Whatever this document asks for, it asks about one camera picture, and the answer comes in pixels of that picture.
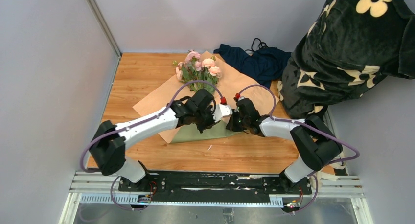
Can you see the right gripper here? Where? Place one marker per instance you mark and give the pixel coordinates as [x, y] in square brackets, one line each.
[231, 125]

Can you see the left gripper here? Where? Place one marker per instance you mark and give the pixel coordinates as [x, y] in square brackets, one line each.
[202, 128]

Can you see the fake rose stem two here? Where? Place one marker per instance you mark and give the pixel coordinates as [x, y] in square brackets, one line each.
[190, 69]

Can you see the wrapping paper sheet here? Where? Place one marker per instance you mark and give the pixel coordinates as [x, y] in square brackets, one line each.
[230, 84]

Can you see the fake rose stem one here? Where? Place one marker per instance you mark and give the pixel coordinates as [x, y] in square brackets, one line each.
[214, 75]

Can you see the fake rose stem three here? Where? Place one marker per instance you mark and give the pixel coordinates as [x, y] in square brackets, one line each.
[206, 70]

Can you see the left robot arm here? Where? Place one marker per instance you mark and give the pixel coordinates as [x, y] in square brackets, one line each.
[109, 145]

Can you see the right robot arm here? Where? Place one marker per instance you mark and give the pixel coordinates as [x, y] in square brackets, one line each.
[314, 141]

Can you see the navy blue cloth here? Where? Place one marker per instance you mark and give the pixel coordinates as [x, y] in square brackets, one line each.
[264, 65]

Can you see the black floral plush blanket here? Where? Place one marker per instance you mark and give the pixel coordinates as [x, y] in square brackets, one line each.
[351, 47]

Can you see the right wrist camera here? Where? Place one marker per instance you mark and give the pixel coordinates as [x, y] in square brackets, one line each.
[238, 97]

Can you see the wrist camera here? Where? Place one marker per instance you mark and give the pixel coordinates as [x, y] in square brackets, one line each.
[221, 110]
[238, 97]

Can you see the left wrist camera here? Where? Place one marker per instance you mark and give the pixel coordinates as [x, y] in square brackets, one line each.
[221, 110]

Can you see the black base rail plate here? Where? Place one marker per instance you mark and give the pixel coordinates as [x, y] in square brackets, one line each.
[210, 187]

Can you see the aluminium frame post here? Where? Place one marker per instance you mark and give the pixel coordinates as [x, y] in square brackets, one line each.
[104, 26]

